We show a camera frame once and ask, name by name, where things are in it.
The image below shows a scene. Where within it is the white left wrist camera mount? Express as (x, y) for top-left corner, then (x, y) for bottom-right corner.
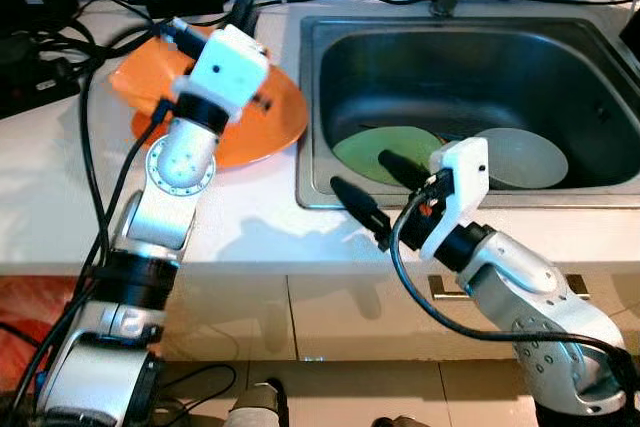
(183, 24), (272, 116)

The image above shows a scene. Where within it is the red plastic bag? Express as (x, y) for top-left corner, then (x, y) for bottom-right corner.
(0, 277), (61, 388)

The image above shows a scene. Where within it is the black power strip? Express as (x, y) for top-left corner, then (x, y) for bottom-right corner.
(0, 32), (83, 120)

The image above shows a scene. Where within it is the metal drawer handle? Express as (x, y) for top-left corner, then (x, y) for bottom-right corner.
(430, 271), (593, 304)

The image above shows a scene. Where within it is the stainless steel sink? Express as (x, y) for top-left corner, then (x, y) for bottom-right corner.
(295, 14), (640, 211)

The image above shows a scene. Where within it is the orange plastic bowl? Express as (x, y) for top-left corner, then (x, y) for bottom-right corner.
(108, 25), (291, 113)

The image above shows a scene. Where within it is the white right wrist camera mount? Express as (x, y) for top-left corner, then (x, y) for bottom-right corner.
(418, 136), (492, 262)

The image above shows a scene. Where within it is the grey bowl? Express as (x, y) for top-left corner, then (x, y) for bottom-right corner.
(470, 126), (572, 192)

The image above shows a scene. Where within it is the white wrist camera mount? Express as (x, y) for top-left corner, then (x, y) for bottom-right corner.
(183, 24), (272, 116)
(418, 136), (492, 262)

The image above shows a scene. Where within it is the orange plastic plate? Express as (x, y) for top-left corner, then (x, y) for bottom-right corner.
(108, 22), (310, 171)

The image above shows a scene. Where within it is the green plate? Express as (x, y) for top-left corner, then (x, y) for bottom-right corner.
(331, 125), (448, 188)

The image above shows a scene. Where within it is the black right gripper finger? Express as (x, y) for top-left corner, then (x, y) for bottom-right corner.
(379, 150), (438, 195)
(331, 176), (394, 250)

